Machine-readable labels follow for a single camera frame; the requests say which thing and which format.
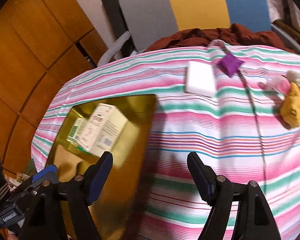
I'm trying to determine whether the black yoga mat roll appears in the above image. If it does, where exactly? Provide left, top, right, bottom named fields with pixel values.
left=99, top=0, right=136, bottom=58

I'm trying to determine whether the gold tray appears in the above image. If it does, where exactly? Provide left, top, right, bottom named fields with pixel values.
left=46, top=94, right=157, bottom=239

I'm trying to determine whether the small green white box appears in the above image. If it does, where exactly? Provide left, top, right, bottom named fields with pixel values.
left=66, top=118, right=87, bottom=146

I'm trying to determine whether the white foam block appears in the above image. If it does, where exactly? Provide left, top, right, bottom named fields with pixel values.
left=185, top=61, right=217, bottom=98

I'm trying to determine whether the pink hair roller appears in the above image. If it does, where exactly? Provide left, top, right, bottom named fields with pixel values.
left=258, top=76, right=290, bottom=95

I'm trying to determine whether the pink green striped cloth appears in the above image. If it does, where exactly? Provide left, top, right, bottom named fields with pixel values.
left=31, top=46, right=300, bottom=239

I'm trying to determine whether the dark red garment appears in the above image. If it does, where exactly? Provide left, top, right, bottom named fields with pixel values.
left=146, top=23, right=295, bottom=53

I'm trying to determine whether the yellow plush toy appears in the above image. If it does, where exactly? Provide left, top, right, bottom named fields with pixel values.
left=280, top=70, right=300, bottom=128

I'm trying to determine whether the grey yellow blue chair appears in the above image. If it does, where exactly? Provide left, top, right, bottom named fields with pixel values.
left=119, top=0, right=271, bottom=51

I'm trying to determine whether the wooden wardrobe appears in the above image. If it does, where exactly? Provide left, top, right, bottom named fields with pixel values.
left=0, top=0, right=107, bottom=177

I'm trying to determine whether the purple fabric sachet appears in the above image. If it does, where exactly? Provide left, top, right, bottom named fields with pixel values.
left=217, top=52, right=244, bottom=77

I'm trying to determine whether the large white carton box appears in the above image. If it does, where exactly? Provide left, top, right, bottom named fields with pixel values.
left=77, top=103, right=128, bottom=157

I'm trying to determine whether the patterned curtain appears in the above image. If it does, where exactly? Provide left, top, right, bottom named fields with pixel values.
left=267, top=0, right=300, bottom=33

